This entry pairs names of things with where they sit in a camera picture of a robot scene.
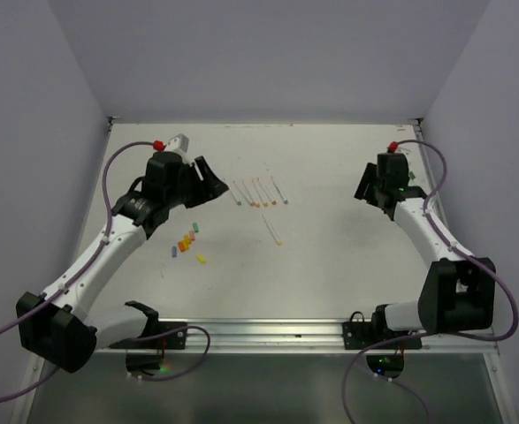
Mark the yellow cap marker front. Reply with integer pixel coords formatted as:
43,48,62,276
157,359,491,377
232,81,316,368
242,180,261,208

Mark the small yellow cap marker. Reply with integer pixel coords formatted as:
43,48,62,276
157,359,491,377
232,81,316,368
263,216,282,246

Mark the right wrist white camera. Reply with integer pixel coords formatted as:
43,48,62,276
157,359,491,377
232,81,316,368
386,141,410,155

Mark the peach cap marker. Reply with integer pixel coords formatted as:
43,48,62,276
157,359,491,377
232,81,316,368
233,181,256,208

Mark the aluminium front rail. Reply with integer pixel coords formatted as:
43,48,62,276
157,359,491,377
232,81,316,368
95,315,501,354

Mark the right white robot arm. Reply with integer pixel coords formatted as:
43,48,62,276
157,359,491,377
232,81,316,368
355,152,495,347

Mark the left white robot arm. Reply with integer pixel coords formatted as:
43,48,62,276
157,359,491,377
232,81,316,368
16,149,228,373

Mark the orange cap marker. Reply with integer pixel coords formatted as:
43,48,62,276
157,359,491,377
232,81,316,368
257,178,277,206

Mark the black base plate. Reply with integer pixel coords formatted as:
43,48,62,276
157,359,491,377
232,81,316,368
341,321,422,350
151,322,187,351

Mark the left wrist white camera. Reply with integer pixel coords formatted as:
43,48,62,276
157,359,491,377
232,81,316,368
164,133,192,163

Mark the wrist white camera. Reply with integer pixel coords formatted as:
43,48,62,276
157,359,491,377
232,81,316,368
386,141,410,155
164,133,192,163

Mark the light green cap marker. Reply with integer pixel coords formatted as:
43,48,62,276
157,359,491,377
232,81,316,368
223,179,241,206

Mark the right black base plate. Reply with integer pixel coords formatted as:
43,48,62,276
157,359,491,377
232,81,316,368
341,321,422,350

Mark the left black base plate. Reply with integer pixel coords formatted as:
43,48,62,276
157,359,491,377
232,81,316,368
151,322,187,351

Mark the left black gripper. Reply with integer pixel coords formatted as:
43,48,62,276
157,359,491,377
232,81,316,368
165,156,227,209

